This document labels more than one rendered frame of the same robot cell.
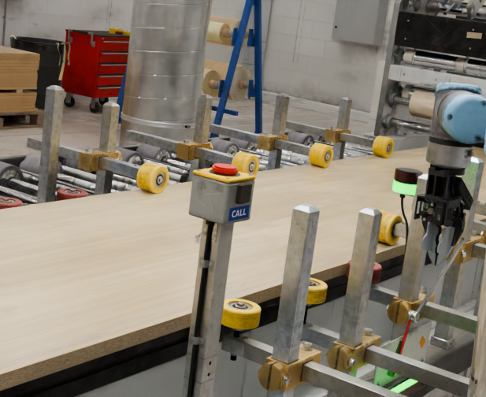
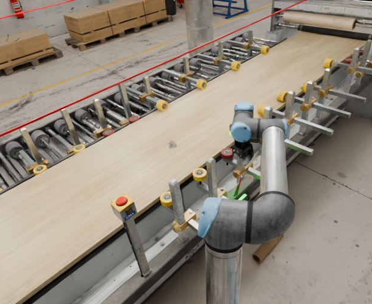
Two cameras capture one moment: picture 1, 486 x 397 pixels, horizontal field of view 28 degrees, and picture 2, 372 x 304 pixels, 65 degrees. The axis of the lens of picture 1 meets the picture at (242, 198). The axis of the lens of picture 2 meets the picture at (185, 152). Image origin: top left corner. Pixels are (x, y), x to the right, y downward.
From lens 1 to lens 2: 1.05 m
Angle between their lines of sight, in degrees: 30
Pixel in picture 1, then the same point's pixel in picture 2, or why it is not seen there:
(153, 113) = (196, 25)
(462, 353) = not seen: hidden behind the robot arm
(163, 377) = (145, 221)
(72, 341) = (100, 234)
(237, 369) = not seen: hidden behind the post
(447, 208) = (242, 153)
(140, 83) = (189, 14)
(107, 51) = not seen: outside the picture
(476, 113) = (242, 131)
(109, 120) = (146, 82)
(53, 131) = (123, 96)
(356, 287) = (210, 183)
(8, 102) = (157, 15)
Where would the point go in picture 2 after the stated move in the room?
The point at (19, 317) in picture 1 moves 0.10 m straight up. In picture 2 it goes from (87, 219) to (81, 207)
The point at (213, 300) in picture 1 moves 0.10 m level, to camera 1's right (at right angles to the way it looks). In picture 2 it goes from (132, 236) to (155, 239)
